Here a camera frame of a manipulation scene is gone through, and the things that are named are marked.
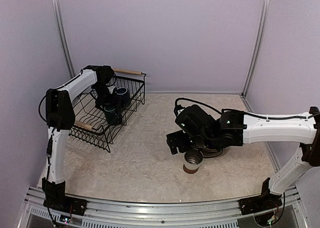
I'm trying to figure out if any dark blue mug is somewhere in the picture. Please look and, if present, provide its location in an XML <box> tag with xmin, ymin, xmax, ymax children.
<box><xmin>116</xmin><ymin>87</ymin><xmax>131</xmax><ymax>106</ymax></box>

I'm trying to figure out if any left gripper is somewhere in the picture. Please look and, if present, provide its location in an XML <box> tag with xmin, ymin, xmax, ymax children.
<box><xmin>93</xmin><ymin>81</ymin><xmax>121</xmax><ymax>112</ymax></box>

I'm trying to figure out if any dark green mug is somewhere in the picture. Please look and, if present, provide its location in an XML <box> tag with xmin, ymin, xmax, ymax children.
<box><xmin>104</xmin><ymin>104</ymin><xmax>123</xmax><ymax>126</ymax></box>

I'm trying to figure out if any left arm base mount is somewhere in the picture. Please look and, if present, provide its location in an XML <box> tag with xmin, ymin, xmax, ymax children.
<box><xmin>43</xmin><ymin>196</ymin><xmax>88</xmax><ymax>216</ymax></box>

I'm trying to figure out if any left aluminium corner post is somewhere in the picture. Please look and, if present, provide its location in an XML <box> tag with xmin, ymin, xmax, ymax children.
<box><xmin>51</xmin><ymin>0</ymin><xmax>76</xmax><ymax>78</ymax></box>

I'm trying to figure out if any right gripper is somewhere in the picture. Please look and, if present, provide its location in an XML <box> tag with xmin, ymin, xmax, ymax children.
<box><xmin>166</xmin><ymin>129</ymin><xmax>217</xmax><ymax>155</ymax></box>

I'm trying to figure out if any grey reindeer plate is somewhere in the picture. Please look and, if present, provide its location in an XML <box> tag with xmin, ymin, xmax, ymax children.
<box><xmin>200</xmin><ymin>149</ymin><xmax>223</xmax><ymax>159</ymax></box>

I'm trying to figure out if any aluminium corner post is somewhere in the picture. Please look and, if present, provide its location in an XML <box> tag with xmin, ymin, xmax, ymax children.
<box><xmin>241</xmin><ymin>0</ymin><xmax>270</xmax><ymax>99</ymax></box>
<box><xmin>51</xmin><ymin>0</ymin><xmax>76</xmax><ymax>78</ymax></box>

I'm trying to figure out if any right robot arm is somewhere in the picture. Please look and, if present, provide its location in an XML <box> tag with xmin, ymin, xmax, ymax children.
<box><xmin>166</xmin><ymin>101</ymin><xmax>320</xmax><ymax>215</ymax></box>

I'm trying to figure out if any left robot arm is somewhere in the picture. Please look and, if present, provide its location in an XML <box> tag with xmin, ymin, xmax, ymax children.
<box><xmin>41</xmin><ymin>65</ymin><xmax>115</xmax><ymax>214</ymax></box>

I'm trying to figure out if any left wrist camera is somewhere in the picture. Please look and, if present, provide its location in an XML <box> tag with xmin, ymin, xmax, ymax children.
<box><xmin>107</xmin><ymin>85</ymin><xmax>117</xmax><ymax>95</ymax></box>

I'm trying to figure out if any right aluminium corner post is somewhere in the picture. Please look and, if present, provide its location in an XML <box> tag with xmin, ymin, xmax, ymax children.
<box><xmin>241</xmin><ymin>0</ymin><xmax>270</xmax><ymax>99</ymax></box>

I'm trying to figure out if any white brown ceramic cup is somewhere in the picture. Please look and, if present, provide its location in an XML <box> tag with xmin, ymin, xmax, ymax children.
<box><xmin>183</xmin><ymin>149</ymin><xmax>203</xmax><ymax>174</ymax></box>

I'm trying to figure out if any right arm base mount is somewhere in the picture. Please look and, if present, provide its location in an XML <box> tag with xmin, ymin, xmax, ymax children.
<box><xmin>238</xmin><ymin>195</ymin><xmax>283</xmax><ymax>216</ymax></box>

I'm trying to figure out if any aluminium front rail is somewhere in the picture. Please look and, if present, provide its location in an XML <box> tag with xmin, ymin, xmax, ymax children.
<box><xmin>24</xmin><ymin>186</ymin><xmax>308</xmax><ymax>228</ymax></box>

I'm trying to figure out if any black wire dish rack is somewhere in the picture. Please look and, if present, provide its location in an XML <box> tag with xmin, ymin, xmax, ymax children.
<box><xmin>69</xmin><ymin>70</ymin><xmax>147</xmax><ymax>152</ymax></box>

